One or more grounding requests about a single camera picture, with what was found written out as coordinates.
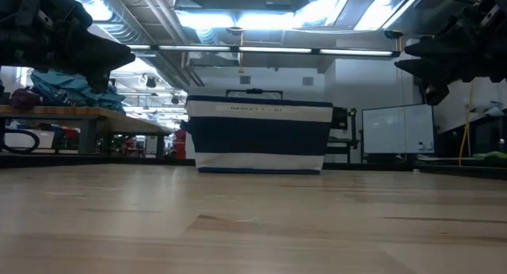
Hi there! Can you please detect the black monitor desk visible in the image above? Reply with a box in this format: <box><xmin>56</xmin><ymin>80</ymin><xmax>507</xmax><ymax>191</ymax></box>
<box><xmin>325</xmin><ymin>137</ymin><xmax>360</xmax><ymax>164</ymax></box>

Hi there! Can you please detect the navy blue fabric basket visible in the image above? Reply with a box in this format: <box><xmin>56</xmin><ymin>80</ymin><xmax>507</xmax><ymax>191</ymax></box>
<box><xmin>180</xmin><ymin>94</ymin><xmax>334</xmax><ymax>176</ymax></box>

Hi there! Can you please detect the black monitor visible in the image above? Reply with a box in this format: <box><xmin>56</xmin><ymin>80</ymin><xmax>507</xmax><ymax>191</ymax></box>
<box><xmin>331</xmin><ymin>106</ymin><xmax>350</xmax><ymax>131</ymax></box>

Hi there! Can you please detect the silver ceiling duct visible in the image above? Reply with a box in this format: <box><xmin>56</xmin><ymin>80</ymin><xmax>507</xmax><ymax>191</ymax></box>
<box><xmin>59</xmin><ymin>0</ymin><xmax>199</xmax><ymax>97</ymax></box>

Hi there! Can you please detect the dark grey side table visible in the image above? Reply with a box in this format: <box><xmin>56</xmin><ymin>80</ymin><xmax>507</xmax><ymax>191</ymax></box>
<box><xmin>433</xmin><ymin>101</ymin><xmax>507</xmax><ymax>162</ymax></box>

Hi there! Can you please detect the dark maroon bag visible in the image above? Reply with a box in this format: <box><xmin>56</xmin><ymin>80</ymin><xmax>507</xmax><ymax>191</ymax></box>
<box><xmin>10</xmin><ymin>86</ymin><xmax>44</xmax><ymax>110</ymax></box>

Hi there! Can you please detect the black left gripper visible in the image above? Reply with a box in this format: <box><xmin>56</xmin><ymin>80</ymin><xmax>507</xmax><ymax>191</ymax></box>
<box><xmin>0</xmin><ymin>0</ymin><xmax>137</xmax><ymax>94</ymax></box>

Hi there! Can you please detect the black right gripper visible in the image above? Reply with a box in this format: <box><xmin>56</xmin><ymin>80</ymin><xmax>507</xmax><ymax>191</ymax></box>
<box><xmin>394</xmin><ymin>0</ymin><xmax>507</xmax><ymax>89</ymax></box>

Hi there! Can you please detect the teal clothing pile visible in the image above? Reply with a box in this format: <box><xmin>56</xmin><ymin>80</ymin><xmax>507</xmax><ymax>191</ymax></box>
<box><xmin>29</xmin><ymin>69</ymin><xmax>128</xmax><ymax>113</ymax></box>

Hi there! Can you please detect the black hose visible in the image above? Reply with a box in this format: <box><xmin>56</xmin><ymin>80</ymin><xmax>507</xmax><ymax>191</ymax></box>
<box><xmin>0</xmin><ymin>127</ymin><xmax>41</xmax><ymax>155</ymax></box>

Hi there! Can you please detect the black tube stand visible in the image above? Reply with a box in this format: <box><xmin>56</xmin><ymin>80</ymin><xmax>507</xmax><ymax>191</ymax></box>
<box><xmin>224</xmin><ymin>88</ymin><xmax>284</xmax><ymax>100</ymax></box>

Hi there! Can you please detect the white storage container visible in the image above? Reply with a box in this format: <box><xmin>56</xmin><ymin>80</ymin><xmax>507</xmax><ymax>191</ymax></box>
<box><xmin>4</xmin><ymin>127</ymin><xmax>55</xmax><ymax>150</ymax></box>

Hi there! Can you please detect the white board panel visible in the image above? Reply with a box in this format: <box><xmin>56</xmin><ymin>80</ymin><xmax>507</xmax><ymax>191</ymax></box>
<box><xmin>361</xmin><ymin>103</ymin><xmax>436</xmax><ymax>155</ymax></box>

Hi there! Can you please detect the black aluminium table frame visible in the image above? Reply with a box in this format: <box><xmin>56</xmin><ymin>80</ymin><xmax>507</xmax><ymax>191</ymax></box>
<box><xmin>0</xmin><ymin>152</ymin><xmax>507</xmax><ymax>181</ymax></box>

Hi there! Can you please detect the wooden workbench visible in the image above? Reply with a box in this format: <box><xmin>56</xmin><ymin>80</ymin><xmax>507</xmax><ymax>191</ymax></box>
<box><xmin>0</xmin><ymin>105</ymin><xmax>172</xmax><ymax>159</ymax></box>

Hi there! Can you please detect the green cloth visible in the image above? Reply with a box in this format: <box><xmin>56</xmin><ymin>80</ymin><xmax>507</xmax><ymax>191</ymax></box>
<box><xmin>473</xmin><ymin>150</ymin><xmax>507</xmax><ymax>162</ymax></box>

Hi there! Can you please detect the red floor-standing object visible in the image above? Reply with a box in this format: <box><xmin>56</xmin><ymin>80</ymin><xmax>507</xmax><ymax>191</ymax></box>
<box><xmin>173</xmin><ymin>127</ymin><xmax>188</xmax><ymax>160</ymax></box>

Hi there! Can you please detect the yellow cable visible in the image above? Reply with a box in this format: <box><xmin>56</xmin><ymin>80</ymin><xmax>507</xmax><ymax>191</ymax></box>
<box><xmin>457</xmin><ymin>0</ymin><xmax>483</xmax><ymax>167</ymax></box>

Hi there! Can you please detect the ceiling light strip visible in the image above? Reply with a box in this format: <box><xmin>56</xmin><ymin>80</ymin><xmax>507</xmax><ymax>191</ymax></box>
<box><xmin>125</xmin><ymin>44</ymin><xmax>400</xmax><ymax>58</ymax></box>

